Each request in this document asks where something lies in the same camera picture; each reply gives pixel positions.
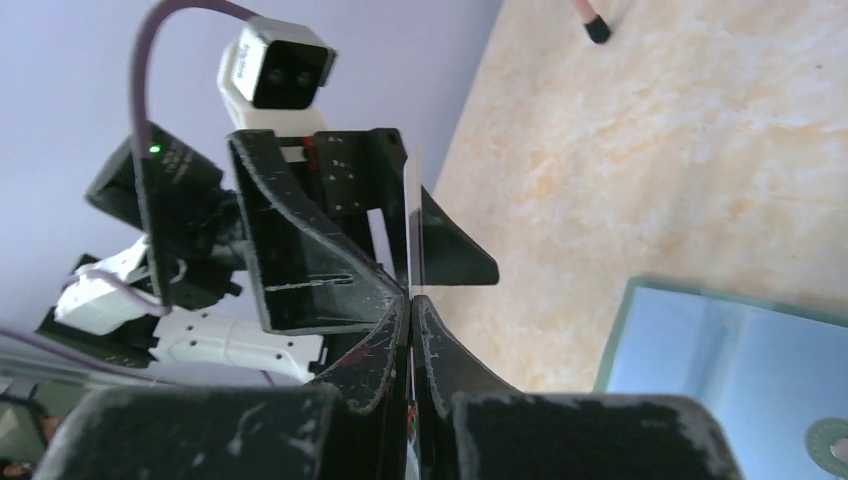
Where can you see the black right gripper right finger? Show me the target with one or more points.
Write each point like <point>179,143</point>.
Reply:
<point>446,375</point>

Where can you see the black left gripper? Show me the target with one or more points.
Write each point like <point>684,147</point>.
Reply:
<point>307,275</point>

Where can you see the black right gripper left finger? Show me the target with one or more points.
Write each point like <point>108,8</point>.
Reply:
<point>363,433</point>

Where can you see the green card holder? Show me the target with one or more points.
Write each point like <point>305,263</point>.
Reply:
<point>774,375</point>

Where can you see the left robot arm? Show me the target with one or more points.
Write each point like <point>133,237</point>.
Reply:
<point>182,293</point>

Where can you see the pink music stand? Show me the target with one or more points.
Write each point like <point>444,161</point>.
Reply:
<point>597,29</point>

